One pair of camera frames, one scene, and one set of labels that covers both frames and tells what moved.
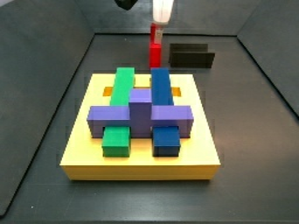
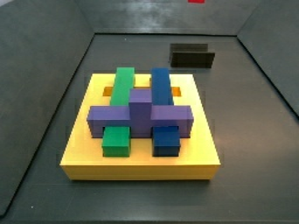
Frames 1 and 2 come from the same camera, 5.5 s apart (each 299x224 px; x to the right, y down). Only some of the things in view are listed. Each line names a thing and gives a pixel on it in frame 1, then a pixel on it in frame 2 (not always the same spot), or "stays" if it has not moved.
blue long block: [165, 143] stays
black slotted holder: [191, 55] stays
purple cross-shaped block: [140, 115] stays
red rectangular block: [155, 49] to [196, 1]
